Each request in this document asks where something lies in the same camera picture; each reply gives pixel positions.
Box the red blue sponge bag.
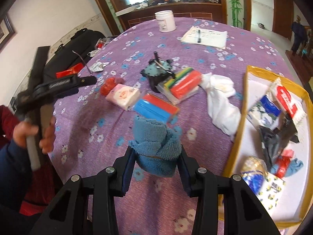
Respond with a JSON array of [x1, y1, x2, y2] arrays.
[[133, 93, 180, 123]]

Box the left hand on handle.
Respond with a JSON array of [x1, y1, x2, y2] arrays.
[[13, 116, 56, 154]]

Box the colourful sponge pack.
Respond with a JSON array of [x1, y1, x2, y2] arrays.
[[156, 67, 202, 105]]

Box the white bee-print tissue pack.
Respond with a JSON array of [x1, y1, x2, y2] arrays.
[[257, 171, 286, 214]]

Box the red plastic bag ball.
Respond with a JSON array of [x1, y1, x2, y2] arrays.
[[100, 77, 124, 97]]

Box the white plastic bag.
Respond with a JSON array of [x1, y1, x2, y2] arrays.
[[200, 73, 241, 136]]

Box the red label wet wipes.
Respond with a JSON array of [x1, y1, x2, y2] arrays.
[[269, 78, 307, 126]]

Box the red bag beside table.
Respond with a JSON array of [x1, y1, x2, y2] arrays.
[[56, 63, 84, 79]]

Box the black pen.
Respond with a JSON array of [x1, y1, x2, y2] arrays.
[[197, 29, 202, 43]]

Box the blue floral tissue pack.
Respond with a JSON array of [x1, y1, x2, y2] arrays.
[[247, 95, 282, 129]]

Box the black plastic package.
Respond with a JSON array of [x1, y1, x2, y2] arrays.
[[257, 113, 298, 171]]

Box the person in dark coat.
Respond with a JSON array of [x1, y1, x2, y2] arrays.
[[291, 15, 308, 56]]

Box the wooden sideboard with clutter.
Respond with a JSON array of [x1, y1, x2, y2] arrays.
[[118, 0, 227, 30]]

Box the black bag on chair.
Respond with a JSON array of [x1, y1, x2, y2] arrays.
[[43, 28, 104, 82]]

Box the white paper notepad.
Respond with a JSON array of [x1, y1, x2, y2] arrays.
[[180, 26, 228, 49]]

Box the white plastic jar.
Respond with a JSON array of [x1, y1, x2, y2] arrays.
[[155, 10, 176, 33]]

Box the purple floral tablecloth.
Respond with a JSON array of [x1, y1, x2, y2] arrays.
[[47, 16, 302, 235]]

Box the blue cloth with red bag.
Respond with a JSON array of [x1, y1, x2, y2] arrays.
[[270, 149, 304, 179]]

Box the yellow taped white box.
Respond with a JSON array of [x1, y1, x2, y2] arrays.
[[223, 66, 312, 229]]

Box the pink tissue pack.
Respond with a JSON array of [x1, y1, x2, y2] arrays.
[[106, 84, 141, 110]]

